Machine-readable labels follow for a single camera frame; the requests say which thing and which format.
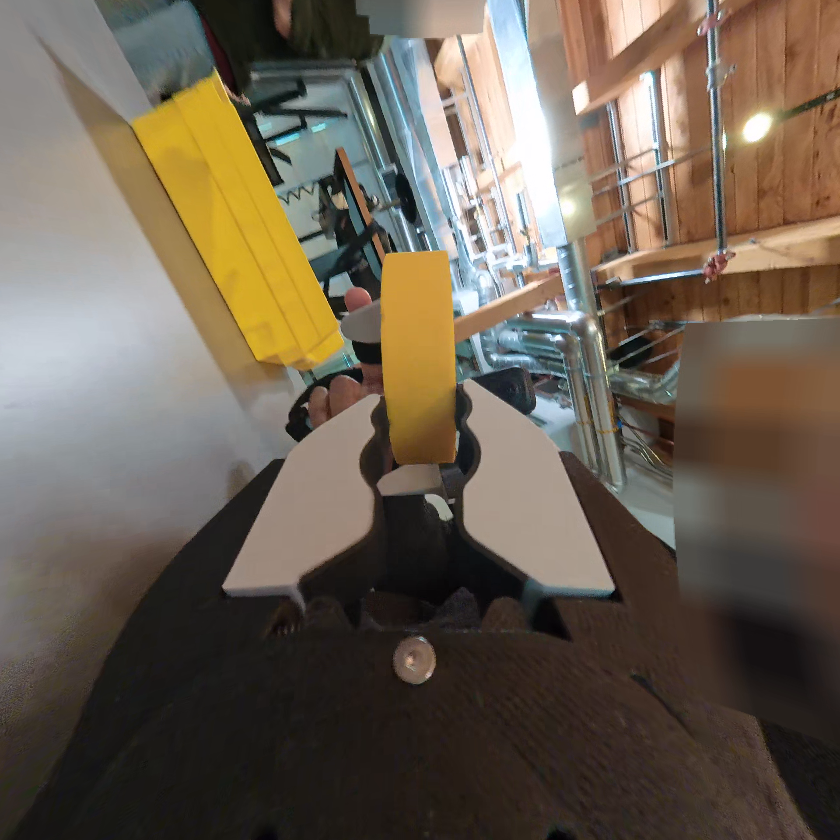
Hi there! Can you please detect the person's right hand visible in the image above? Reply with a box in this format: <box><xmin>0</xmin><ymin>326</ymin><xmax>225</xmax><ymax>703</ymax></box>
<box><xmin>307</xmin><ymin>286</ymin><xmax>385</xmax><ymax>431</ymax></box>

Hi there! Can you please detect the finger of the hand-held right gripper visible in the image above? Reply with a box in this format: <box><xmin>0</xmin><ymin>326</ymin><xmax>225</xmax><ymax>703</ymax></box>
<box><xmin>340</xmin><ymin>302</ymin><xmax>385</xmax><ymax>345</ymax></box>
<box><xmin>377</xmin><ymin>465</ymin><xmax>448</xmax><ymax>497</ymax></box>

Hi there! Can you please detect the yellow masking tape roll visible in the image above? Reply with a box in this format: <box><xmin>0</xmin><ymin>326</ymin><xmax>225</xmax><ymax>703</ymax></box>
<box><xmin>381</xmin><ymin>251</ymin><xmax>458</xmax><ymax>467</ymax></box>

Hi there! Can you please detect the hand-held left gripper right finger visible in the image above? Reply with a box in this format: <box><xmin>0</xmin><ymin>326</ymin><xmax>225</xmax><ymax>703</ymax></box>
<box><xmin>449</xmin><ymin>381</ymin><xmax>618</xmax><ymax>601</ymax></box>

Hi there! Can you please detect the wood-topped black frame table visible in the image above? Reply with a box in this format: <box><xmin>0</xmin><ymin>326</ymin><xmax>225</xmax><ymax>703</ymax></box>
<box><xmin>308</xmin><ymin>147</ymin><xmax>398</xmax><ymax>286</ymax></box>

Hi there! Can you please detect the yellow storage bin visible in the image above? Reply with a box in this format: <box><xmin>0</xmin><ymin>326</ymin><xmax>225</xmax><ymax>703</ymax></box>
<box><xmin>133</xmin><ymin>69</ymin><xmax>345</xmax><ymax>370</ymax></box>

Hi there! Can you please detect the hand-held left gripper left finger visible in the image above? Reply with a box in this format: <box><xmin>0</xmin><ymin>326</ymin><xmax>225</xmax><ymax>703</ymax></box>
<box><xmin>222</xmin><ymin>392</ymin><xmax>388</xmax><ymax>599</ymax></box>

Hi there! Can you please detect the black round lamp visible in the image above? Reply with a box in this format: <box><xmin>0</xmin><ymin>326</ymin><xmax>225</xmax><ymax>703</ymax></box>
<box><xmin>392</xmin><ymin>172</ymin><xmax>424</xmax><ymax>225</ymax></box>

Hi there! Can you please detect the wooden beam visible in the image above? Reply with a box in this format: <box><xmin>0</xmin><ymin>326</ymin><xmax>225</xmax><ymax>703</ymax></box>
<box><xmin>453</xmin><ymin>270</ymin><xmax>567</xmax><ymax>343</ymax></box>

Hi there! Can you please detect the silver ventilation duct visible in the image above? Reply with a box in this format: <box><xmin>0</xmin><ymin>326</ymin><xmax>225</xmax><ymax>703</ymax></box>
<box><xmin>482</xmin><ymin>236</ymin><xmax>631</xmax><ymax>492</ymax></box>

